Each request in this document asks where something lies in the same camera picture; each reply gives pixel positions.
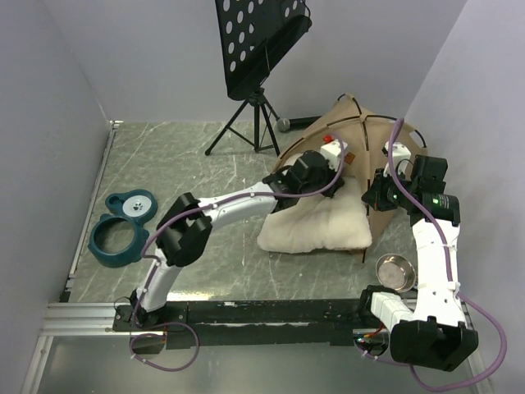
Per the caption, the cream white pillow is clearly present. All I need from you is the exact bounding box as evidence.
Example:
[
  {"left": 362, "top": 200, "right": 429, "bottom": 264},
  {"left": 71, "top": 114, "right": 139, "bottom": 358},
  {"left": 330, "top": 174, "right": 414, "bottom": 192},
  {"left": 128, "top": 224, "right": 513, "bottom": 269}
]
[{"left": 257, "top": 176, "right": 372, "bottom": 254}]

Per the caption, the tan pet tent fabric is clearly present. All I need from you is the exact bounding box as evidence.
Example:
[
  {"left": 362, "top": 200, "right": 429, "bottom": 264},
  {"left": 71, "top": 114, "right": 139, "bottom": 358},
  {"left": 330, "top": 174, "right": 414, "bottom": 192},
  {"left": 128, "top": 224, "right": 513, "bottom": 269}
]
[{"left": 272, "top": 93, "right": 430, "bottom": 263}]

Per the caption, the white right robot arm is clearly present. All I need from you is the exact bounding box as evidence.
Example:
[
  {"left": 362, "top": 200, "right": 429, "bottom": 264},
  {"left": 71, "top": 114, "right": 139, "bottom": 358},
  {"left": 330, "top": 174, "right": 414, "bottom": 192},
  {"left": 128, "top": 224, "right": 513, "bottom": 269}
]
[{"left": 358, "top": 155, "right": 478, "bottom": 372}]

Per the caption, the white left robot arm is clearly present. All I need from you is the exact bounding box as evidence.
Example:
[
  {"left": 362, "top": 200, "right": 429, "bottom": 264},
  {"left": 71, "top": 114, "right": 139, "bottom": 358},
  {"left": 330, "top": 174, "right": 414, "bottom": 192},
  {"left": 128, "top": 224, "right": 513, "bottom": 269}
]
[{"left": 131, "top": 148, "right": 345, "bottom": 330}]

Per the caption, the orange leather tent label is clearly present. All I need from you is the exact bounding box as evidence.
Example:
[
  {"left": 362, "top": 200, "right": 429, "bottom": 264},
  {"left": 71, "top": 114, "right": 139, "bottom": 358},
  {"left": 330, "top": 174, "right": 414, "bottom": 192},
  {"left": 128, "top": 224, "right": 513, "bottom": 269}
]
[{"left": 345, "top": 152, "right": 355, "bottom": 165}]

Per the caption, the steel pet bowl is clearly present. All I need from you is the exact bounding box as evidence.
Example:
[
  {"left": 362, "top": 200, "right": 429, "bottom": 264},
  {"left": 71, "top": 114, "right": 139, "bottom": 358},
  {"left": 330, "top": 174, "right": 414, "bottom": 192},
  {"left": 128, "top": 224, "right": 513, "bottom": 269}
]
[{"left": 376, "top": 254, "right": 417, "bottom": 293}]

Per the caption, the teal pet bowl holder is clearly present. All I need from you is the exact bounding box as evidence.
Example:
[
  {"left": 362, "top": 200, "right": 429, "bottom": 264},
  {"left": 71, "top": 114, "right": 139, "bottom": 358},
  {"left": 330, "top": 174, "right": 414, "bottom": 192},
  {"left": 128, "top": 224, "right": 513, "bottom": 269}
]
[{"left": 88, "top": 189, "right": 158, "bottom": 268}]

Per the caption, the black microphone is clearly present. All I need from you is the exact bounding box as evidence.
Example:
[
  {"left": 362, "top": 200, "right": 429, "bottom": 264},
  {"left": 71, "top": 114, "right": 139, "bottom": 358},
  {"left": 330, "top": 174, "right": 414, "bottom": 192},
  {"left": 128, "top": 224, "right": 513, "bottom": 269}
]
[{"left": 276, "top": 116, "right": 321, "bottom": 133}]

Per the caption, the black music stand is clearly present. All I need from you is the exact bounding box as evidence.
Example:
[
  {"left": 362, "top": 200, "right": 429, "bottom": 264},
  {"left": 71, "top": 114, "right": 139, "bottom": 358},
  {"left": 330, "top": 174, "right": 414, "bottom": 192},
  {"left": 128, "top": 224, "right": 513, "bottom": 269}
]
[{"left": 204, "top": 1, "right": 312, "bottom": 156}]

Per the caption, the white paw print bowl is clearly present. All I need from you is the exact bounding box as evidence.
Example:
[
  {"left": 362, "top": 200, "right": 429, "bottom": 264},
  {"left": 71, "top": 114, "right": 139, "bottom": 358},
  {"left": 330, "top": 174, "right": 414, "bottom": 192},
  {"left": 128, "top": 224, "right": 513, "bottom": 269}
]
[{"left": 122, "top": 195, "right": 153, "bottom": 218}]

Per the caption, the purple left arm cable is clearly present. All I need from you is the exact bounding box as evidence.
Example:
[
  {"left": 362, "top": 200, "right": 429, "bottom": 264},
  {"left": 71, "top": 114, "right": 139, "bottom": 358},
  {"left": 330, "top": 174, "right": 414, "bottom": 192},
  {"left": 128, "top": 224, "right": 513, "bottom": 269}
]
[{"left": 130, "top": 131, "right": 348, "bottom": 373}]

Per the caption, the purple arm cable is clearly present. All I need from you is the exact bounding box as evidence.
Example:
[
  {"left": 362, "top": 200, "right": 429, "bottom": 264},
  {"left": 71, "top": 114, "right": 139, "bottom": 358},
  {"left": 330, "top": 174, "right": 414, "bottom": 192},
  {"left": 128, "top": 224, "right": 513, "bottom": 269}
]
[
  {"left": 356, "top": 117, "right": 509, "bottom": 390},
  {"left": 130, "top": 131, "right": 348, "bottom": 373}
]

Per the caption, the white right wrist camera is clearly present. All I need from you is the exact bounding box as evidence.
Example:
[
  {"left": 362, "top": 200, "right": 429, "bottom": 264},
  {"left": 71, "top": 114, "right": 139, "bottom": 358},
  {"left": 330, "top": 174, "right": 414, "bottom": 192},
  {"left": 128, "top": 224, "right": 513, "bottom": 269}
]
[{"left": 382, "top": 142, "right": 411, "bottom": 176}]

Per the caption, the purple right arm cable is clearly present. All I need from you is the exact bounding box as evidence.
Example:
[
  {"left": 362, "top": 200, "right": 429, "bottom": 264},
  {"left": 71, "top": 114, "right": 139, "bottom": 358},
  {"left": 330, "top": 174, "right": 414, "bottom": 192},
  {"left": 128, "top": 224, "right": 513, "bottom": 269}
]
[{"left": 356, "top": 117, "right": 509, "bottom": 390}]

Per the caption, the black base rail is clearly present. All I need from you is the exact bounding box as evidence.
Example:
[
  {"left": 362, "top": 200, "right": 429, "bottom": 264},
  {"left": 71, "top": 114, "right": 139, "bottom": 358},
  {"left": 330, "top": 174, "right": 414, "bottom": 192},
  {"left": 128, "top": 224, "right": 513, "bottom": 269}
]
[{"left": 112, "top": 299, "right": 380, "bottom": 350}]

